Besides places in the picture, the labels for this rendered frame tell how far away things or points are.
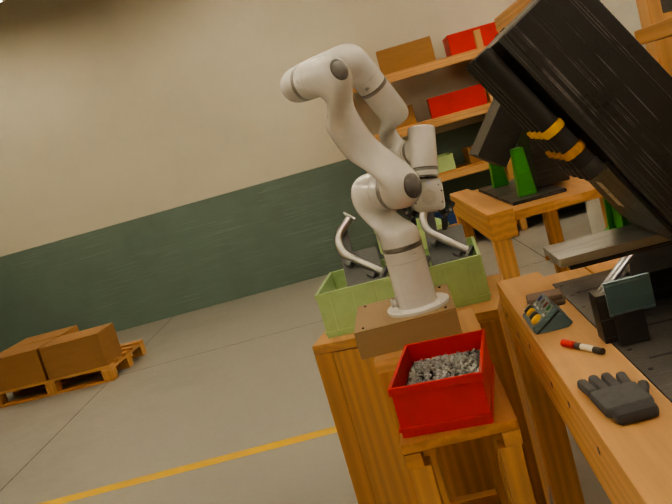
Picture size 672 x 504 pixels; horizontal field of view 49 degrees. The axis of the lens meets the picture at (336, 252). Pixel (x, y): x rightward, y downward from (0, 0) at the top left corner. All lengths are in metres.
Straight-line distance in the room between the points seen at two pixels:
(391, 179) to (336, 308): 0.77
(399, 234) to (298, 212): 6.65
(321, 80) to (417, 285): 0.65
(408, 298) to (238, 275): 6.84
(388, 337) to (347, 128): 0.61
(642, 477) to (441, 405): 0.61
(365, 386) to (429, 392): 1.07
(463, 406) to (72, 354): 5.60
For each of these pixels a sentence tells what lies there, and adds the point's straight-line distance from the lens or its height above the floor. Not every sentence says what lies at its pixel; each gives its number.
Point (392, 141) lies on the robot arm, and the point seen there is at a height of 1.43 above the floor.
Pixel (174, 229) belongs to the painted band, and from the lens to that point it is 9.02.
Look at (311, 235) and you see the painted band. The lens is 8.79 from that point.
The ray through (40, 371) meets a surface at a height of 0.24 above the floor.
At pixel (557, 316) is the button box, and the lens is 1.87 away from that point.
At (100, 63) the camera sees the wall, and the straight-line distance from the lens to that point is 9.21.
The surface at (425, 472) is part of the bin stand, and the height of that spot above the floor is 0.72.
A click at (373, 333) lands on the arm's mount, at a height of 0.92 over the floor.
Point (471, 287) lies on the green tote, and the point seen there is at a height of 0.85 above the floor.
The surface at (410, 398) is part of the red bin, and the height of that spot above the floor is 0.89.
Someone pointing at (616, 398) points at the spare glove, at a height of 0.93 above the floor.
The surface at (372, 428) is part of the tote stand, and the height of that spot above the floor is 0.44.
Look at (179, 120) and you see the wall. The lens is 8.94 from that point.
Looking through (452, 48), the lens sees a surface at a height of 2.09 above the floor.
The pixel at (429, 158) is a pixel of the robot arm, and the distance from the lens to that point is 2.29.
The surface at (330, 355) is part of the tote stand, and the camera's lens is 2.72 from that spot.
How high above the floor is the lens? 1.47
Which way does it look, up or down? 8 degrees down
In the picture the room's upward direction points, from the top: 16 degrees counter-clockwise
